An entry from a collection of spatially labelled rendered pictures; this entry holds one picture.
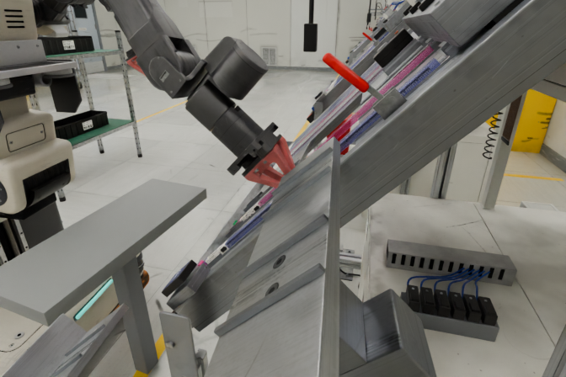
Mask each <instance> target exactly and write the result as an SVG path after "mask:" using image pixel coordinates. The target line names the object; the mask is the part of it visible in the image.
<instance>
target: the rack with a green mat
mask: <svg viewBox="0 0 566 377"><path fill-rule="evenodd" d="M72 35H78V33H77V30H72ZM115 35H116V40H117V45H118V50H94V51H85V52H76V53H67V54H58V55H48V56H46V59H53V60H74V59H78V61H79V65H80V69H81V73H82V76H83V83H84V87H85V91H86V94H87V98H88V105H89V108H90V110H95V108H94V105H93V98H92V94H91V90H90V86H89V82H88V75H87V72H86V67H85V64H84V59H83V58H89V57H96V56H111V55H118V54H120V63H121V68H122V72H123V78H124V82H125V90H126V96H127V100H128V105H129V110H130V115H131V119H108V121H109V124H108V125H105V126H102V127H100V128H98V129H95V130H91V131H89V132H87V133H84V134H82V135H78V136H76V137H73V138H71V139H69V140H67V141H70V142H71V144H72V149H73V150H74V149H77V148H79V147H80V146H84V145H87V144H88V143H90V142H93V141H97V142H98V146H99V153H100V154H102V153H104V147H103V143H102V139H101V138H103V137H105V136H107V135H110V134H113V133H115V132H116V131H119V130H123V129H124V128H126V127H129V126H131V125H132V128H133V132H134V137H135V142H136V150H137V155H138V157H142V149H141V143H140V139H139V134H138V129H137V124H136V116H135V110H134V105H133V101H132V96H131V87H130V82H129V77H128V72H127V67H126V62H125V53H124V48H123V44H122V39H121V33H120V30H115ZM28 96H29V101H30V104H31V107H32V109H35V110H39V111H40V106H39V103H38V100H37V97H36V94H31V95H28ZM57 194H58V197H59V200H60V202H64V201H66V196H65V194H64V190H63V188H61V189H59V190H58V191H57Z"/></svg>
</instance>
